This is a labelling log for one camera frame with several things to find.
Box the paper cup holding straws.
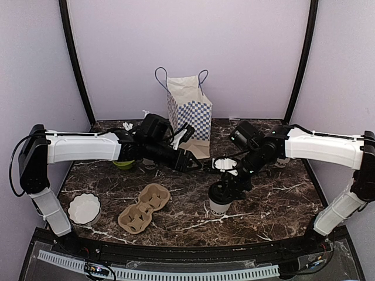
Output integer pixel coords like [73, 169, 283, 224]
[142, 159, 156, 170]

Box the right black frame post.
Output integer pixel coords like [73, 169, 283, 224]
[283, 0, 319, 124]

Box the green plastic bowl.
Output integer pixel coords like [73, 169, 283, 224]
[113, 160, 134, 170]

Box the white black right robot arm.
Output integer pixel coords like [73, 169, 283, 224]
[212, 121, 374, 254]

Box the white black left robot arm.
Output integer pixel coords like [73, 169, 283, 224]
[12, 114, 202, 255]

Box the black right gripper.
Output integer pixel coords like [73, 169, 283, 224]
[221, 146, 267, 202]

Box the white paper coffee cup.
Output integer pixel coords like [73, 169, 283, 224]
[209, 198, 231, 217]

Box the blue checkered paper bag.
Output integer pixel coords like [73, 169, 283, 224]
[155, 67, 213, 159]

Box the white slotted cable duct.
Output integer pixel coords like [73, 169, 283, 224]
[37, 251, 281, 280]

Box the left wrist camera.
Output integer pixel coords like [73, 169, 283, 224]
[171, 122, 195, 150]

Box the brown cardboard cup carrier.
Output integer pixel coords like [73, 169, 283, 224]
[118, 183, 171, 235]

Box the white fluted ceramic dish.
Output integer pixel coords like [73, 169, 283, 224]
[67, 193, 101, 227]

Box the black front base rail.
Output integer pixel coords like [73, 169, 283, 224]
[32, 225, 346, 267]

